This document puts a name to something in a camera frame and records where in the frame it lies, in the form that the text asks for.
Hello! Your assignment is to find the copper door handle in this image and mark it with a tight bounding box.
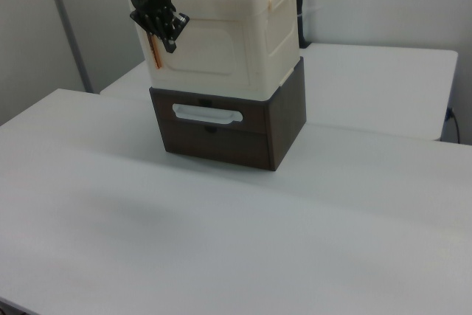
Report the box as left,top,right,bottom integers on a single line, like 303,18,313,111
148,32,165,70

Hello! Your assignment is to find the dark brown wooden box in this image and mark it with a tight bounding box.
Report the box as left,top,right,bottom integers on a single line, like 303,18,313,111
148,55,308,173

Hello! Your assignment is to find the black power cable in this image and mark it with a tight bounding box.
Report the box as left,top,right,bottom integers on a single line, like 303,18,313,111
445,107,462,144

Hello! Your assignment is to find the black pole with cables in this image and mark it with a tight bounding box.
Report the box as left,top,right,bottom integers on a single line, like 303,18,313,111
294,0,311,49

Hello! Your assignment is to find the grey metal post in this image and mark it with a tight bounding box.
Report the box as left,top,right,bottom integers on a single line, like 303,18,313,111
46,0,94,94

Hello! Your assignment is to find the cream plastic cabinet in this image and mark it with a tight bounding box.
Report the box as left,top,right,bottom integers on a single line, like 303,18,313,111
126,0,300,103

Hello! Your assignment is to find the cream cabinet door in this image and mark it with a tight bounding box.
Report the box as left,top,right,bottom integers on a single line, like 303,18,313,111
139,16,257,91

